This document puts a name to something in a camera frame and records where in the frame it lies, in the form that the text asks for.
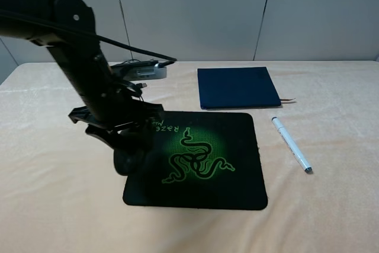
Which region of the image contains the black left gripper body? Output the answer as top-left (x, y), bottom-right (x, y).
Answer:
top-left (68, 79), bottom-right (165, 135)

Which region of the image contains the black green razer mousepad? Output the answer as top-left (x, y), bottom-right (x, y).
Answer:
top-left (123, 111), bottom-right (268, 210)

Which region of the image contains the white marker pen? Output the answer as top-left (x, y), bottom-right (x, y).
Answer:
top-left (271, 117), bottom-right (313, 174)

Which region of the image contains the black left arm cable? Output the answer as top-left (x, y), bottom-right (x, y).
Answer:
top-left (0, 9), bottom-right (178, 67)

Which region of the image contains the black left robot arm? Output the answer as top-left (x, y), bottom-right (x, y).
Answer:
top-left (1, 0), bottom-right (163, 156)

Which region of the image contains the black mouse usb cable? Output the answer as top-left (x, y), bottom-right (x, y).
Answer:
top-left (120, 59), bottom-right (149, 103)

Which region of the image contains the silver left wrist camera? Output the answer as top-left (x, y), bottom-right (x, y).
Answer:
top-left (111, 60), bottom-right (167, 81)

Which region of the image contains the black computer mouse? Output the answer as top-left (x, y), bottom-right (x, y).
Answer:
top-left (113, 148), bottom-right (149, 176)

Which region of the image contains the dark blue notebook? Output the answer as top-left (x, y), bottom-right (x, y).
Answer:
top-left (197, 67), bottom-right (281, 110)

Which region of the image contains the brown bookmark ribbon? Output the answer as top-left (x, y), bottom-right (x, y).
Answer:
top-left (280, 98), bottom-right (296, 103)

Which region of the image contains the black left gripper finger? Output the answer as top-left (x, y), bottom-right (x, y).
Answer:
top-left (85, 125), bottom-right (124, 150)
top-left (130, 119), bottom-right (156, 152)

